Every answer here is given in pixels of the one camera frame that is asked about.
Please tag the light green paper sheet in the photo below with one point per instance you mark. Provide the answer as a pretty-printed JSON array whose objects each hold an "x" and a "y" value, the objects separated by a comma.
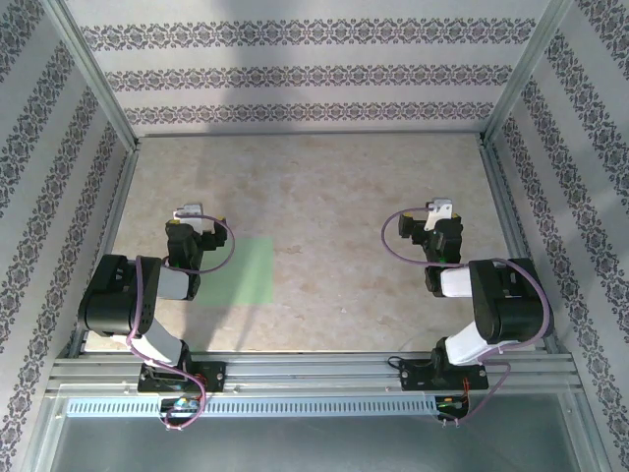
[{"x": 245, "y": 275}]

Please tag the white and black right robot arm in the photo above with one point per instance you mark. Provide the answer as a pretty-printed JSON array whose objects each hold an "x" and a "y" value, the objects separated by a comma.
[{"x": 511, "y": 305}]

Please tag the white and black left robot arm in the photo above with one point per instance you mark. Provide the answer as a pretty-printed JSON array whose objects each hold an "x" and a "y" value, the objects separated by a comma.
[{"x": 113, "y": 295}]

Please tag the grey sheet metal tray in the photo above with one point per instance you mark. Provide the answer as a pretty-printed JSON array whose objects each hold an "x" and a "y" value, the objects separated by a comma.
[{"x": 314, "y": 447}]

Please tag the small circuit board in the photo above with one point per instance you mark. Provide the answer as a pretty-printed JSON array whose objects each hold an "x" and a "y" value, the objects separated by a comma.
[
  {"x": 449, "y": 404},
  {"x": 182, "y": 404}
]

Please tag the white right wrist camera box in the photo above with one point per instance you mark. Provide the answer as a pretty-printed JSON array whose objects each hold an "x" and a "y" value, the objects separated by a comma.
[{"x": 440, "y": 211}]

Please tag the aluminium side frame rail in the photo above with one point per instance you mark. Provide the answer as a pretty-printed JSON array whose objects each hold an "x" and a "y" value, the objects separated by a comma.
[
  {"x": 516, "y": 246},
  {"x": 109, "y": 246}
]

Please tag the thin aluminium frame rail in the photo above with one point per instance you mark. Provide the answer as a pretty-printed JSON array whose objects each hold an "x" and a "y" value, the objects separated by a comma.
[{"x": 309, "y": 134}]

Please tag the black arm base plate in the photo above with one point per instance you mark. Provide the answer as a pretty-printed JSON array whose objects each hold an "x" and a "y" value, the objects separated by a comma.
[
  {"x": 216, "y": 376},
  {"x": 413, "y": 376}
]

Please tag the aluminium frame post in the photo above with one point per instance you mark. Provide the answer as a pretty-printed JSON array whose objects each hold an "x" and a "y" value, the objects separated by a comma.
[
  {"x": 522, "y": 74},
  {"x": 93, "y": 74}
]

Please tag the wide aluminium mounting rail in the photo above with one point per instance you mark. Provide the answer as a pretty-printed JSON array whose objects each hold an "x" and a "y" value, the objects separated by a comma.
[{"x": 314, "y": 373}]

